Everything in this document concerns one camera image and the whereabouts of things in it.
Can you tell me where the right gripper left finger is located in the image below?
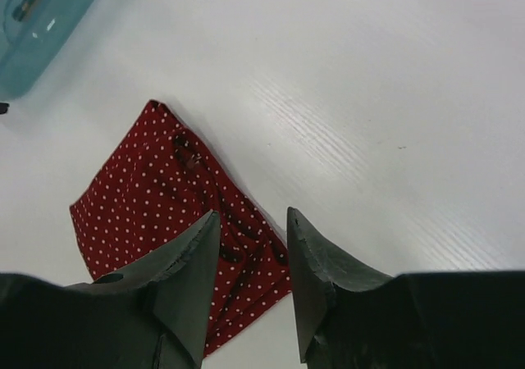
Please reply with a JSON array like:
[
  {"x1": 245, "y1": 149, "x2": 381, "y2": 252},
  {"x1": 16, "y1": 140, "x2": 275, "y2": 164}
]
[{"x1": 1, "y1": 212, "x2": 220, "y2": 368}]

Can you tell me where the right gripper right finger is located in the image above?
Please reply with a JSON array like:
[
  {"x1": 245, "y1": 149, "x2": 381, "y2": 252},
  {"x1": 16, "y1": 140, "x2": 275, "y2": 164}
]
[{"x1": 286, "y1": 208, "x2": 524, "y2": 368}]

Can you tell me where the red polka dot skirt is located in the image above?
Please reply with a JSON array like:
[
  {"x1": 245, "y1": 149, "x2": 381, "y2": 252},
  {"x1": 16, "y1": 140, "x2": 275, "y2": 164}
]
[{"x1": 70, "y1": 100, "x2": 291, "y2": 354}]

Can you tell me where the teal plastic bin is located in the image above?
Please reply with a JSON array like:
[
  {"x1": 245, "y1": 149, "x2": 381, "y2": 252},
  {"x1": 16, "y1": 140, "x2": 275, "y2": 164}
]
[{"x1": 1, "y1": 0, "x2": 94, "y2": 102}]

